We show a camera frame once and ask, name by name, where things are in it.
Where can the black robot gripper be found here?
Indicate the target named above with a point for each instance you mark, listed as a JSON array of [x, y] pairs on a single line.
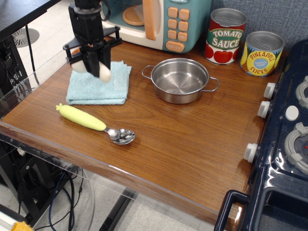
[[88, 30]]

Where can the brown white plush mushroom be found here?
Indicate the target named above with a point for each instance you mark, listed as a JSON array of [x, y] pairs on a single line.
[[75, 59]]

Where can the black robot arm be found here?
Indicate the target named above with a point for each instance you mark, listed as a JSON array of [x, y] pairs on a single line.
[[90, 49]]

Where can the light blue folded towel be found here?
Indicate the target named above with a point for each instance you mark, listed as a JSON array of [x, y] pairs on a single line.
[[85, 89]]

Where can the stainless steel pot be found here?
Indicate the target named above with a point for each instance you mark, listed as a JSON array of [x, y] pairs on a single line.
[[180, 80]]

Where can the black computer tower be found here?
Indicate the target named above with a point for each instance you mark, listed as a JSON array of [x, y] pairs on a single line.
[[12, 70]]

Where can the toy microwave oven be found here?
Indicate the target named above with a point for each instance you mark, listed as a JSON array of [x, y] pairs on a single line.
[[169, 25]]

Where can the tomato sauce can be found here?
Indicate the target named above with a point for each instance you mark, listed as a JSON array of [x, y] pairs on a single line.
[[225, 33]]

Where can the black table leg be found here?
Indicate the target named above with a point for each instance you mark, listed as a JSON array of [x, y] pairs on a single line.
[[118, 210]]

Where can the pineapple slices can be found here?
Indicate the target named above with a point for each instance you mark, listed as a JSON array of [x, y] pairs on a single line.
[[262, 51]]

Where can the dark blue toy stove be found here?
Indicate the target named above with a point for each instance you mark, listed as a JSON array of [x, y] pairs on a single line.
[[277, 199]]

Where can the green handled metal spoon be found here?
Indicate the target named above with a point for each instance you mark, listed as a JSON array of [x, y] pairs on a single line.
[[118, 136]]

